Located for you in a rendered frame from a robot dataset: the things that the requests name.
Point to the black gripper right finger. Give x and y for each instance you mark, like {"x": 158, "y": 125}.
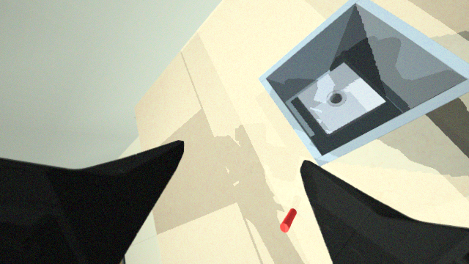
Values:
{"x": 359, "y": 229}

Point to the red peg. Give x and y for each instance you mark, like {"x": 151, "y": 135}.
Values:
{"x": 287, "y": 222}

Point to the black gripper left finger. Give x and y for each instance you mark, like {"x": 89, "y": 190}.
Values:
{"x": 99, "y": 209}

